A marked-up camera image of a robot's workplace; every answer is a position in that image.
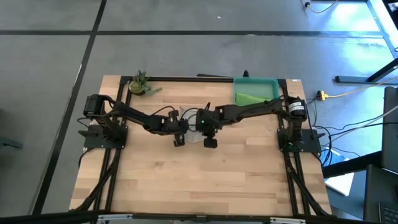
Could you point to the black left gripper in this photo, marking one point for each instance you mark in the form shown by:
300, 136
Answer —
177, 126

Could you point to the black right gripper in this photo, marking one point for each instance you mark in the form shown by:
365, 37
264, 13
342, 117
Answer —
206, 123

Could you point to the grey waffle microfiber towel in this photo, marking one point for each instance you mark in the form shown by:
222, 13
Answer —
193, 137

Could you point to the green microfiber towel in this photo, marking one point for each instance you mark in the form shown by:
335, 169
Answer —
248, 99

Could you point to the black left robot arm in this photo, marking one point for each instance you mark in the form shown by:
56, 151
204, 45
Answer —
133, 115

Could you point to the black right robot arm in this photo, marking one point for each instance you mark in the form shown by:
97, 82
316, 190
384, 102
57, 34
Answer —
255, 109

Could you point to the teal plastic basket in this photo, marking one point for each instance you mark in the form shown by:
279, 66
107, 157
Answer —
256, 85

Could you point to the potted succulent plant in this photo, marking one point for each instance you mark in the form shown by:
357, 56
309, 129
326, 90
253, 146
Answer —
138, 86

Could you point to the white paper sheet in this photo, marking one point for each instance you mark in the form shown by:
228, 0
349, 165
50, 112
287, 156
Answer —
340, 183

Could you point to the black desk leg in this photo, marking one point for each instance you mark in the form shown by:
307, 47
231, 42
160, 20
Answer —
367, 77

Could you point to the black computer case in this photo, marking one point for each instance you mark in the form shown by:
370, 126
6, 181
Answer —
390, 130

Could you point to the black keyboard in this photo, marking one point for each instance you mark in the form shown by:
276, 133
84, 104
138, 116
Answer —
388, 213

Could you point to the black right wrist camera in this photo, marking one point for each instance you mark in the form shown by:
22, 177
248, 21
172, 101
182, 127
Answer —
210, 143

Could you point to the black aluminium table frame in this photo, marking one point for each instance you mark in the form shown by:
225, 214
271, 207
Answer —
192, 79

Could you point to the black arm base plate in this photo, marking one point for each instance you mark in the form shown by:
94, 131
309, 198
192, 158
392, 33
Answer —
311, 143
93, 141

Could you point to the black overhead frame beam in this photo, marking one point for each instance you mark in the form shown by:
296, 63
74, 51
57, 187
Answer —
46, 217

